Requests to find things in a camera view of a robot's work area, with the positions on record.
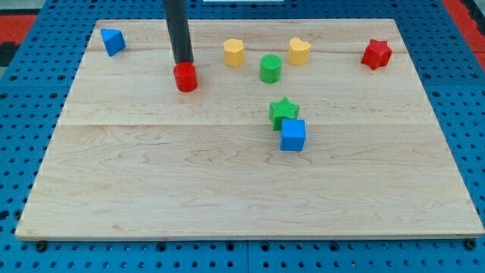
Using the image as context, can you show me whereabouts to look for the black cylindrical robot arm rod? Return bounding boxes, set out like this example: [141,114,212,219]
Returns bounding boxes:
[162,0,194,64]

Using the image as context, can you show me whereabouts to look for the green star block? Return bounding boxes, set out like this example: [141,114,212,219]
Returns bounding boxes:
[268,97,299,130]

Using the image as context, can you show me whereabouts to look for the blue cube block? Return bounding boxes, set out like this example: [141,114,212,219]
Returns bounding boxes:
[280,119,306,152]

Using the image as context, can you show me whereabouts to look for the light wooden board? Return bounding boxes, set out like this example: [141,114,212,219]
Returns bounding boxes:
[16,19,484,241]

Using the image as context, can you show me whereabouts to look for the green cylinder block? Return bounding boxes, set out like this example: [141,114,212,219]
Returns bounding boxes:
[259,54,282,83]

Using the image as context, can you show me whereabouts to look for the red cylinder block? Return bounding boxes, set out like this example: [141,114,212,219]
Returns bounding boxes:
[173,61,198,92]

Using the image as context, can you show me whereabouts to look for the yellow hexagon block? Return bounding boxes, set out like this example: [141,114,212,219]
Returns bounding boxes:
[223,38,245,67]

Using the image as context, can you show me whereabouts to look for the yellow heart block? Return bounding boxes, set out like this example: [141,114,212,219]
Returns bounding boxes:
[289,37,311,65]

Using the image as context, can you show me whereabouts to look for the red star block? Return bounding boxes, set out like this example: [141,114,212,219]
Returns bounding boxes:
[361,39,393,70]

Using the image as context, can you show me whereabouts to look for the blue triangle block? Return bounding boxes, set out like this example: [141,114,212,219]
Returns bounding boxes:
[101,29,126,57]

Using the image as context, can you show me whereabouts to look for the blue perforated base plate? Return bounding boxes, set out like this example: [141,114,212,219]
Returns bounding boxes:
[1,1,484,272]

